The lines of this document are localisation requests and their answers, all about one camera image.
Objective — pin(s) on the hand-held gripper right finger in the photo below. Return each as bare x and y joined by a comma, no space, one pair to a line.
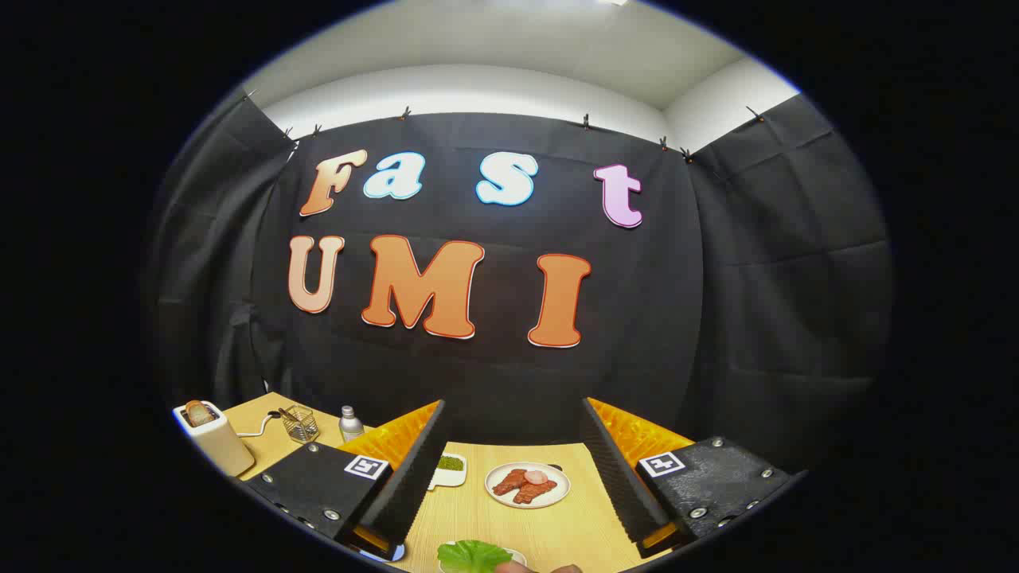
621,485

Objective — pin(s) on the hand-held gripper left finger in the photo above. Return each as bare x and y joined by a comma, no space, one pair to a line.
414,477

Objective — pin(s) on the green lettuce leaf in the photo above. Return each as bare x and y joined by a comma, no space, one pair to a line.
470,555

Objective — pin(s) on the pile of green beans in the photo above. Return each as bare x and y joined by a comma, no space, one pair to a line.
450,462

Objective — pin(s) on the white divided dish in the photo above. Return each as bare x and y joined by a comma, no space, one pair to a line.
454,479

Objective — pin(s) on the round white plate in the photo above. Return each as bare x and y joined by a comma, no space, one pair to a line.
557,491

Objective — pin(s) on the silver bottle green label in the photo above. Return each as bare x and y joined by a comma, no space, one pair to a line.
350,428

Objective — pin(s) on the red tomato slice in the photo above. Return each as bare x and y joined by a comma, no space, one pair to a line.
536,477

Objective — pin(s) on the brown meat slice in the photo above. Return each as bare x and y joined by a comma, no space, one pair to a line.
509,481
535,492

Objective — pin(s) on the white rounded rectangular tray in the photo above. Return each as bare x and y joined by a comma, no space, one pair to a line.
520,555

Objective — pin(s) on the cream white toaster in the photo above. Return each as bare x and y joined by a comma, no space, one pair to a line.
223,450

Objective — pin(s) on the toasted bread slice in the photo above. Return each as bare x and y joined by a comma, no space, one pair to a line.
199,412

